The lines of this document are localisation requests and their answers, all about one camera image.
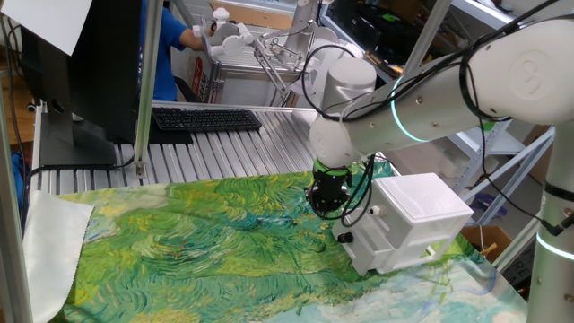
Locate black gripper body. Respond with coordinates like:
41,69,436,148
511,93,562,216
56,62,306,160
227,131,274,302
308,172,353,204

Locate white plastic drawer cabinet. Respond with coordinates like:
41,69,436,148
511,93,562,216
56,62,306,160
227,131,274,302
347,172,475,275

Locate white haptic teleoperation device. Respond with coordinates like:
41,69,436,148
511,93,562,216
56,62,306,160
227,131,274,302
191,6,360,98

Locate operator bare forearm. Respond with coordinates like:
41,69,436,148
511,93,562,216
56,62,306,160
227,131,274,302
178,31,207,53

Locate painted landscape print tablecloth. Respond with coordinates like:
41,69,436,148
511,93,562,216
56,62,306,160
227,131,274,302
22,161,528,323

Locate aluminium case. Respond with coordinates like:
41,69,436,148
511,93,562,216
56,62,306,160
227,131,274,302
208,56,297,108

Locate open brown cardboard box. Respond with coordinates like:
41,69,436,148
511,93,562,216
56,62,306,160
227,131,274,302
460,223,513,265

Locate black keyboard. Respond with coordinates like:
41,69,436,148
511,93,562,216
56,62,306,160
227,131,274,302
151,107,264,133

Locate purple blue item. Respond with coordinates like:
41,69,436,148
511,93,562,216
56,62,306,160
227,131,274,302
474,191,509,217

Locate black desk mat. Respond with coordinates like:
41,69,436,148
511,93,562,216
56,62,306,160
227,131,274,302
146,111,195,146

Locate black cases on shelf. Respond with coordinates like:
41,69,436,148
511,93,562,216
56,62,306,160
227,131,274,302
326,0,452,73

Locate silver background column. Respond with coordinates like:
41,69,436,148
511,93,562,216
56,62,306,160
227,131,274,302
286,0,325,55

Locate slanted aluminium strut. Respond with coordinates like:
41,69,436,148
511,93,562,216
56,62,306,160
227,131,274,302
474,141,556,226
460,127,556,203

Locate white box with red print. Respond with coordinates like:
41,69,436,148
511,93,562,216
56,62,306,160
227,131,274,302
181,51,214,103

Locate black office chair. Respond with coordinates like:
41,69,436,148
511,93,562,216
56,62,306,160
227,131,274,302
173,74,202,103

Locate brown wooden board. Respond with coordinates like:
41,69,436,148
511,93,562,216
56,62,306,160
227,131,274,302
209,1,295,31

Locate large brown cardboard box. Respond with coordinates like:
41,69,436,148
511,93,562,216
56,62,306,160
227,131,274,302
521,124,556,186

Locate person in blue shirt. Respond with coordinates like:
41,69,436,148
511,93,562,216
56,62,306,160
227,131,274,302
139,0,189,102

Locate black computer monitor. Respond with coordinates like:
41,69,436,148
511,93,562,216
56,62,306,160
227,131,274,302
20,0,144,168

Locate blue bag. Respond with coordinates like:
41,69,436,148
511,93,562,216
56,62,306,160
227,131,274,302
11,151,29,221

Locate brown wooden side desk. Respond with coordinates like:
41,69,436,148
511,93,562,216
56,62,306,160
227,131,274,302
0,74,38,145

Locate white paper sheet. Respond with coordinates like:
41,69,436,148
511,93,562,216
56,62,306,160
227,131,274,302
0,0,94,57

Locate green flange ring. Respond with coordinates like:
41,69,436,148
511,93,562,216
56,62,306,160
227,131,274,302
312,157,354,178

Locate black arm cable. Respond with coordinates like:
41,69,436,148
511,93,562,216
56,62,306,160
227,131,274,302
338,152,377,229
300,0,574,123

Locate slanted aluminium frame post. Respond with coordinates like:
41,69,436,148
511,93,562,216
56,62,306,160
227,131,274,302
402,0,454,76

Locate black cable with plug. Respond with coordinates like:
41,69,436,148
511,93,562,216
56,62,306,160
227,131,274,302
477,117,574,238

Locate aluminium frame post with foot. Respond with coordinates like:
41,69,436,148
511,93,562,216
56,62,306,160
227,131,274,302
133,0,165,179

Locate black strap on arm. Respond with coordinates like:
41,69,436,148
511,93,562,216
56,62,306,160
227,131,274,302
543,180,574,204

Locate black monitor cable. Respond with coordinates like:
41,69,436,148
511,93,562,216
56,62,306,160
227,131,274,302
20,152,136,234

